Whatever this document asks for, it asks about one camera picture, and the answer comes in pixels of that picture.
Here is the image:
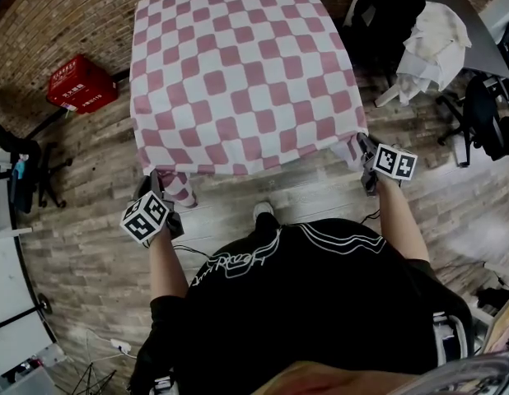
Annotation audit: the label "pink checkered tablecloth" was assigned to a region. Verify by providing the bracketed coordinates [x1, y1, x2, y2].
[129, 0, 369, 209]

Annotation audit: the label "blue item on chair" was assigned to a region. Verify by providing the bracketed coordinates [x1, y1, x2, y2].
[13, 154, 30, 180]

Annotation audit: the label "black printed t-shirt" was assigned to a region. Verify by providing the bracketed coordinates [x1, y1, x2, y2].
[128, 218, 476, 395]

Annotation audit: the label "black pole with disc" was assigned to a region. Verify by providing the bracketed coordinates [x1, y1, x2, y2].
[0, 292, 54, 332]

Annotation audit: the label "clear plastic box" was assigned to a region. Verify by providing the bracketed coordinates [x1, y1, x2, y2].
[0, 343, 68, 395]

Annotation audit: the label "grey shoulder strap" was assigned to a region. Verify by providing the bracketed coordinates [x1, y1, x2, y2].
[432, 310, 469, 365]

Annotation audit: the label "grey head-mount rim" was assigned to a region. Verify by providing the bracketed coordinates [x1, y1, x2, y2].
[394, 351, 509, 395]

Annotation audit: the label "red fire equipment box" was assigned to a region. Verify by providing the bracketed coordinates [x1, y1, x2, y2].
[47, 53, 119, 115]

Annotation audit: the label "black mesh office chair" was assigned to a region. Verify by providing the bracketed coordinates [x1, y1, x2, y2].
[343, 0, 428, 70]

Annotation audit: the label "black tripod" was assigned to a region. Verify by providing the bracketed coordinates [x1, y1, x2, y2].
[71, 362, 118, 395]

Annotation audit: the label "black trousers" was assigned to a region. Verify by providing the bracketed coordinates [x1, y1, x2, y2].
[254, 211, 281, 233]

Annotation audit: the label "person's left forearm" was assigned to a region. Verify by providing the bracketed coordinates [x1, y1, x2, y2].
[149, 230, 189, 302]

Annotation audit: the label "person's right forearm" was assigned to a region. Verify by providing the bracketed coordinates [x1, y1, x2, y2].
[377, 174, 431, 263]

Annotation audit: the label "white desk with black edge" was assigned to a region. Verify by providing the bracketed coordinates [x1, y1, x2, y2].
[0, 146, 58, 386]

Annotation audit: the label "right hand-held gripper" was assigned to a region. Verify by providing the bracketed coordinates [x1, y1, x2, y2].
[356, 132, 418, 197]

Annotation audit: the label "white sneaker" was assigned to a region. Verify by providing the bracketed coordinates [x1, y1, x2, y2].
[253, 202, 275, 221]

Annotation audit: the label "crumpled white cloth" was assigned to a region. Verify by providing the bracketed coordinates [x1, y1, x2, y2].
[396, 2, 473, 107]

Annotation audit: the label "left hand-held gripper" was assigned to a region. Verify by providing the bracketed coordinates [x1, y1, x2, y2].
[120, 169, 184, 244]

